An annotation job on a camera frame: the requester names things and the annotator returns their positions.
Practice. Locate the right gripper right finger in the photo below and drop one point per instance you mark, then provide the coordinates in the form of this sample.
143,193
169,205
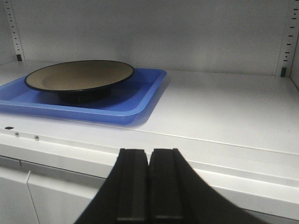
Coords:
177,195

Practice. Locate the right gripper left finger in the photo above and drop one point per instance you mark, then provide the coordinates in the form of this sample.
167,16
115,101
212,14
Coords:
122,199

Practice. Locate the blue plastic tray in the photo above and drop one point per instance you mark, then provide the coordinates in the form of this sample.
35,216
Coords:
130,102

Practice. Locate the beige plate with black rim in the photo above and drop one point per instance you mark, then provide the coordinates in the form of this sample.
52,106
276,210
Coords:
80,81

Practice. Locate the white cabinet shelf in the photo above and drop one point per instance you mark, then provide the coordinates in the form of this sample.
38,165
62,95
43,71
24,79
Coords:
239,132

